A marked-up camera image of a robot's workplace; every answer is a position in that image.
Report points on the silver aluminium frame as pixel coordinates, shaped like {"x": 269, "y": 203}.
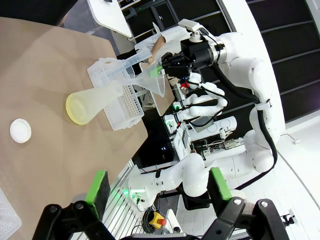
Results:
{"x": 120, "y": 220}

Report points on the clear plastic graduated cylinder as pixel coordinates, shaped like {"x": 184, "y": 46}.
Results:
{"x": 132, "y": 61}

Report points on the translucent plastic funnel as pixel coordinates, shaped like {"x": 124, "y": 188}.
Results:
{"x": 152, "y": 85}

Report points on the person's right forearm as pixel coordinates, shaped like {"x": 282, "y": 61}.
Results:
{"x": 158, "y": 45}

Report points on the yellow emergency stop button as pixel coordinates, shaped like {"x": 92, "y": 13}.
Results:
{"x": 156, "y": 220}

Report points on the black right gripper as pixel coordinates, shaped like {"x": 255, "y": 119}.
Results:
{"x": 202, "y": 55}

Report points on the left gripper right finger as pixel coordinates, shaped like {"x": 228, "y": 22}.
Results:
{"x": 220, "y": 190}

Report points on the person's right hand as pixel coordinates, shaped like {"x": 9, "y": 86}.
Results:
{"x": 152, "y": 60}

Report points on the translucent plastic conical flask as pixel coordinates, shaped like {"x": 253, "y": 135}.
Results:
{"x": 85, "y": 105}

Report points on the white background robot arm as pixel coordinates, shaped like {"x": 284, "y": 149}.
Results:
{"x": 220, "y": 125}
{"x": 205, "y": 110}

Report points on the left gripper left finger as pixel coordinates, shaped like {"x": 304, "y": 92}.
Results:
{"x": 97, "y": 195}

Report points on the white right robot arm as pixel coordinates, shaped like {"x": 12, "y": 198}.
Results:
{"x": 250, "y": 65}

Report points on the brown background table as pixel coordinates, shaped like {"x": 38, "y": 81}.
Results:
{"x": 166, "y": 106}

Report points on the white perforated plastic basket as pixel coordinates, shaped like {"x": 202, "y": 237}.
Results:
{"x": 125, "y": 110}
{"x": 7, "y": 220}

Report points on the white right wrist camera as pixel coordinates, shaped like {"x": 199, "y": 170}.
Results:
{"x": 188, "y": 25}

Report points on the white rounded table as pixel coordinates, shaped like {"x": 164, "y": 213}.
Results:
{"x": 110, "y": 15}

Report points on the white round flask lid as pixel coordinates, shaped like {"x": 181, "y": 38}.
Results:
{"x": 20, "y": 130}

